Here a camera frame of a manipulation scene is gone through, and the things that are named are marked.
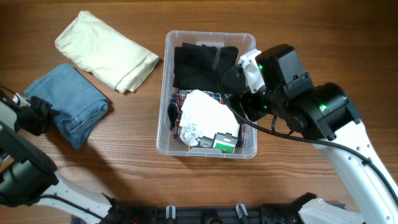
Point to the white printed t-shirt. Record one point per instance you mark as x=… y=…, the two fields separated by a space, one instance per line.
x=207 y=123

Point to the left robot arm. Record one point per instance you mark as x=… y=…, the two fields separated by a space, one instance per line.
x=29 y=177

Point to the blue jeans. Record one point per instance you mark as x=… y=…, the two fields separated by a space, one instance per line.
x=79 y=103

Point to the black garment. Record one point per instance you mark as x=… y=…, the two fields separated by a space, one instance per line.
x=198 y=67

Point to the cream cloth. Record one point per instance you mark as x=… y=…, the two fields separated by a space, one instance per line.
x=97 y=48

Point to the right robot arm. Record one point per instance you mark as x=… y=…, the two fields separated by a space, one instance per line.
x=324 y=116

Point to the clear plastic storage bin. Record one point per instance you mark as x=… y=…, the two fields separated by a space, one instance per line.
x=165 y=142

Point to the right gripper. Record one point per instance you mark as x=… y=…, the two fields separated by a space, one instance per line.
x=245 y=95

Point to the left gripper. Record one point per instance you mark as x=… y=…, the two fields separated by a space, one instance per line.
x=52 y=113

